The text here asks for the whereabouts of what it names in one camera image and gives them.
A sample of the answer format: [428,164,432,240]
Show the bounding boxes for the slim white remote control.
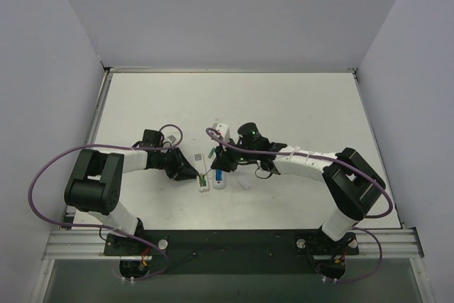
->
[194,153,209,193]

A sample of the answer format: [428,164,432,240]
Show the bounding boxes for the wide white remote with display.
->
[212,170,226,189]

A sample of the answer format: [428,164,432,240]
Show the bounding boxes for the wide remote battery cover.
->
[237,177,252,189]

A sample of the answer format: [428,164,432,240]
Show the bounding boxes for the blue batteries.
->
[214,170,224,182]

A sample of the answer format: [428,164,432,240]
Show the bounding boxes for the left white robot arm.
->
[64,129,199,255]

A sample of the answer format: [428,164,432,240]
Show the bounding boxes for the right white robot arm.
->
[206,122,390,242]

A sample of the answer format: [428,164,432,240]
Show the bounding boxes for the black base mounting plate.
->
[103,229,359,277]

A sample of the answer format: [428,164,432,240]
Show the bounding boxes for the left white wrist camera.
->
[165,135,177,145]

